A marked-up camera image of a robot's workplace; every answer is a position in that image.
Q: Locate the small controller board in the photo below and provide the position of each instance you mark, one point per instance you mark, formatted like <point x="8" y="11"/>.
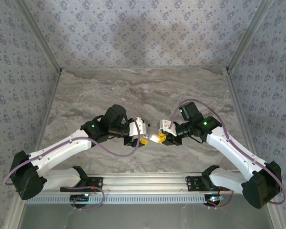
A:
<point x="213" y="199"/>
<point x="78" y="198"/>

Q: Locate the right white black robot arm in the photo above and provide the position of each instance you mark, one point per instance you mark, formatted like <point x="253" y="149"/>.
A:
<point x="233" y="148"/>

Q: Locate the right small controller board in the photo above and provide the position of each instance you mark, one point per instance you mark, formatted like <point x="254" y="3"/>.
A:
<point x="213" y="199"/>

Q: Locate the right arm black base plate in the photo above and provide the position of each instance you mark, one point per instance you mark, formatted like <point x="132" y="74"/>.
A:
<point x="193" y="182"/>

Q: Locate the aluminium table side rail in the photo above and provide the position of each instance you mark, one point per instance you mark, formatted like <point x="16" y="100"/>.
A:
<point x="236" y="95"/>
<point x="50" y="100"/>

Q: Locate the left small controller board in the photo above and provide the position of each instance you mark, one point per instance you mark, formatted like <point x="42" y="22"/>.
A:
<point x="78" y="198"/>

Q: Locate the grey metal sheet panel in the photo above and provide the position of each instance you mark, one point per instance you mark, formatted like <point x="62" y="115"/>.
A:
<point x="143" y="218"/>

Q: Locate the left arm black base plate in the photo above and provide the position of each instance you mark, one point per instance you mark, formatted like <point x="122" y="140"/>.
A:
<point x="95" y="182"/>

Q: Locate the aluminium mounting rail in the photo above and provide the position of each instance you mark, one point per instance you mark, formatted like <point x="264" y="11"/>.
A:
<point x="143" y="182"/>

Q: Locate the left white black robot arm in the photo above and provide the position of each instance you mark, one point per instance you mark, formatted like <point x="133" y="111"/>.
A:
<point x="62" y="150"/>

